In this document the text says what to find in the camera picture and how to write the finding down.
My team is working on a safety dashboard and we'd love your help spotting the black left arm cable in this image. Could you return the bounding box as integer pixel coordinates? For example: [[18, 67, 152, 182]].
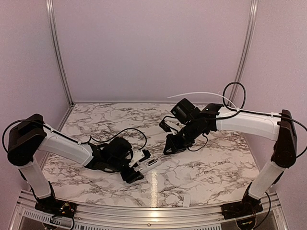
[[2, 119, 147, 154]]

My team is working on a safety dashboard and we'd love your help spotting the white remote control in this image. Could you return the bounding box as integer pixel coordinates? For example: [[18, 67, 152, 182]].
[[135, 158, 161, 174]]

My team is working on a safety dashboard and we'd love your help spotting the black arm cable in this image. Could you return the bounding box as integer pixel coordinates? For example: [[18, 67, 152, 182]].
[[222, 81, 307, 159], [2, 119, 147, 154]]

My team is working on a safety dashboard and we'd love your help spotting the white battery cover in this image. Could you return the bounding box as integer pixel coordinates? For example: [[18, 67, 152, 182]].
[[183, 194, 191, 207]]

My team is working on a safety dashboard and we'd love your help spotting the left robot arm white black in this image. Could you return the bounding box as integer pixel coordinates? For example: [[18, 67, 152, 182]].
[[2, 114, 151, 213]]

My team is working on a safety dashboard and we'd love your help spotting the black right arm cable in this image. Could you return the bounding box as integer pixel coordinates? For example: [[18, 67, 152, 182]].
[[222, 81, 307, 159]]

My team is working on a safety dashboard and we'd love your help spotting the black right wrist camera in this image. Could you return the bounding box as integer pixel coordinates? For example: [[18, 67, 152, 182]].
[[171, 98, 201, 125]]

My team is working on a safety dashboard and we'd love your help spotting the aluminium frame post left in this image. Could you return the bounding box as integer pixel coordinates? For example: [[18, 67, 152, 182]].
[[45, 0, 74, 105]]

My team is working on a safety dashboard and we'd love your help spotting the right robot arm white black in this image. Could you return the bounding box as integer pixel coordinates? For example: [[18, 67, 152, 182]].
[[163, 99, 297, 215]]

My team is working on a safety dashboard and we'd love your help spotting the white zip tie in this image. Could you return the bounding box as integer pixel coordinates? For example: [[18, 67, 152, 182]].
[[167, 91, 240, 112]]

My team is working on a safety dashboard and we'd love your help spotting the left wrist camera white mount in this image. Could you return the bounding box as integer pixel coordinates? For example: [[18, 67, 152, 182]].
[[129, 149, 151, 168]]

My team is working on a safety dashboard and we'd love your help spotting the aluminium front rail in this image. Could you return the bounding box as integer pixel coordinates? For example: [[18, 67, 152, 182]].
[[9, 191, 288, 230]]

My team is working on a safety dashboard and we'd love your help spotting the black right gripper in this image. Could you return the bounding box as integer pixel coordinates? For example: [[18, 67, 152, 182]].
[[163, 120, 201, 155]]

